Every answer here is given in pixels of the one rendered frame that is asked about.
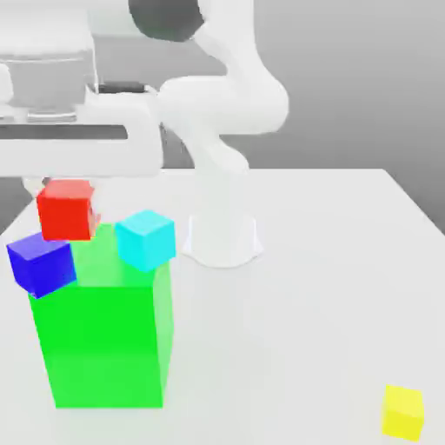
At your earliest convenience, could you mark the small yellow cube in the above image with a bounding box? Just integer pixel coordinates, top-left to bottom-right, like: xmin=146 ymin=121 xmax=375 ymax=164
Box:
xmin=381 ymin=383 xmax=425 ymax=443

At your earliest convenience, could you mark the small blue cube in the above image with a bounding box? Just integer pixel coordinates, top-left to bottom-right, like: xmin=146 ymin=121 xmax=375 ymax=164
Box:
xmin=5 ymin=231 xmax=77 ymax=300

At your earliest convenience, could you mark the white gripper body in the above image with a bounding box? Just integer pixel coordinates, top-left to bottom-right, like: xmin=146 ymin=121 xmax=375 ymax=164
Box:
xmin=0 ymin=92 xmax=165 ymax=179

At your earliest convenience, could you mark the small cyan cube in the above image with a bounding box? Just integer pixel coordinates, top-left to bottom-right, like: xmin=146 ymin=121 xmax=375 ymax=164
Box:
xmin=114 ymin=209 xmax=177 ymax=273

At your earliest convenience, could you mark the small red cube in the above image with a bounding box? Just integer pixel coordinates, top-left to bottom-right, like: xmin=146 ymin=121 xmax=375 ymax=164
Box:
xmin=36 ymin=178 xmax=96 ymax=242

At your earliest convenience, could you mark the large green box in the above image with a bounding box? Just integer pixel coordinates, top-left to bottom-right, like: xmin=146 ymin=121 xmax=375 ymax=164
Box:
xmin=27 ymin=222 xmax=174 ymax=410

